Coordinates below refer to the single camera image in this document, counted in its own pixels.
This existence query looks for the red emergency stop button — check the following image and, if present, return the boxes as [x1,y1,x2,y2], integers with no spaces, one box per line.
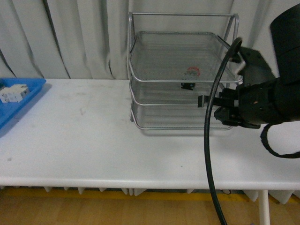
[181,66,200,90]

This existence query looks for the white circuit breaker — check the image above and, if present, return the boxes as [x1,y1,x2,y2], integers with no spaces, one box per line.
[0,84,30,103]

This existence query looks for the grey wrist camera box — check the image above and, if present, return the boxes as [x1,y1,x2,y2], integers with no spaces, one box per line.
[232,47,275,87]

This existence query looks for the black sleeved cable loop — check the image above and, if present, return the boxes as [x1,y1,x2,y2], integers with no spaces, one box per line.
[260,123,300,159]

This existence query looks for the silver mesh three-tier rack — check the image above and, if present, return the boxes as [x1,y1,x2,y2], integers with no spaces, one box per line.
[127,12,239,131]

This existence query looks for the white table leg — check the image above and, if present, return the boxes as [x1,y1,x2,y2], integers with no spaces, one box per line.
[258,190,270,225]

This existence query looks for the blue plastic tray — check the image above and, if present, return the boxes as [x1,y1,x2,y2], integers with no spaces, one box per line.
[0,78,46,128]

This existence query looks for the black thick cable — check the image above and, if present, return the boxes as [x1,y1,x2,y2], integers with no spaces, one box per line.
[203,37,243,225]

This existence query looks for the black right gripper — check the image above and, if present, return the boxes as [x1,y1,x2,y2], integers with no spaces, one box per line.
[197,78,284,129]

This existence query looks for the grey curtain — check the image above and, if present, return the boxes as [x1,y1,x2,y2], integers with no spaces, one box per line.
[0,0,298,79]

